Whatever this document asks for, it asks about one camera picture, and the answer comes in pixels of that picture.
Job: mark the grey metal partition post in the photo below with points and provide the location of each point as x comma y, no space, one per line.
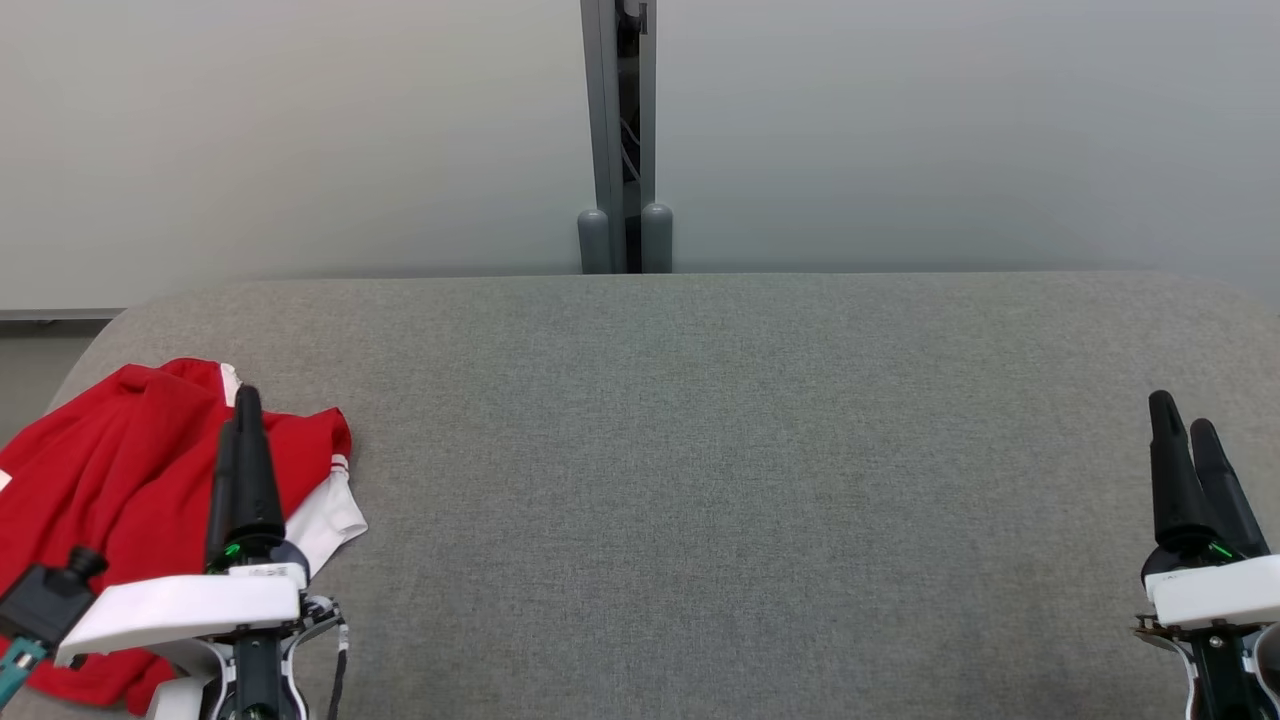
600,100

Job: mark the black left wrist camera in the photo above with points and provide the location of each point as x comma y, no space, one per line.
45,600

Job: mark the teal left camera connector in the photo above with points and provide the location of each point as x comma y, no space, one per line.
18,672

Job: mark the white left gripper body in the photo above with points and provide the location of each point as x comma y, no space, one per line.
180,610

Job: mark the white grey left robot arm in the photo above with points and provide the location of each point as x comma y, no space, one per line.
185,700

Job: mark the red shorts with white stripes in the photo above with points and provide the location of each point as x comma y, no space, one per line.
60,480

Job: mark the grey cylindrical post foot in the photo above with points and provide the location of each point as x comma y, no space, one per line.
593,245
657,240

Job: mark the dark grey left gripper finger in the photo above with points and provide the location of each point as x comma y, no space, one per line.
222,500
257,480

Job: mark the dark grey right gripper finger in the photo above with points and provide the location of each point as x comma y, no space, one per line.
1228,500
1175,480

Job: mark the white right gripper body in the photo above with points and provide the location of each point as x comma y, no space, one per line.
1220,590

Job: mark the grey wall baseboard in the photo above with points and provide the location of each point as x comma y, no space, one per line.
60,315

